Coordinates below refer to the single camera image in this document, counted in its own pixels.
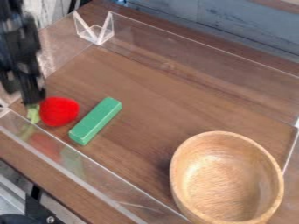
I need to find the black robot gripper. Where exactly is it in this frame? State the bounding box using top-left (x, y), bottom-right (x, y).
top-left (0, 0), bottom-right (46, 105)

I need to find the red plush strawberry toy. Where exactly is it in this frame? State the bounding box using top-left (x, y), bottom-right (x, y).
top-left (26, 97), bottom-right (80, 127)

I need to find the green rectangular block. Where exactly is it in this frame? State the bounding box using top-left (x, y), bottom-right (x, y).
top-left (69, 97), bottom-right (122, 145)

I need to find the wooden bowl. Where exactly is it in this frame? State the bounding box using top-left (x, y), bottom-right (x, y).
top-left (169, 131), bottom-right (284, 224)

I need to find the clear acrylic corner bracket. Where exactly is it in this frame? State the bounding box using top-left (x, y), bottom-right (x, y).
top-left (72, 11), bottom-right (114, 46)

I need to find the black metal clamp bracket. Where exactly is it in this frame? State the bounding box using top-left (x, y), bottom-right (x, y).
top-left (0, 186), bottom-right (65, 224)

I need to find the clear acrylic enclosure wall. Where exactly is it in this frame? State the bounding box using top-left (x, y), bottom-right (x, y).
top-left (0, 14), bottom-right (299, 224)

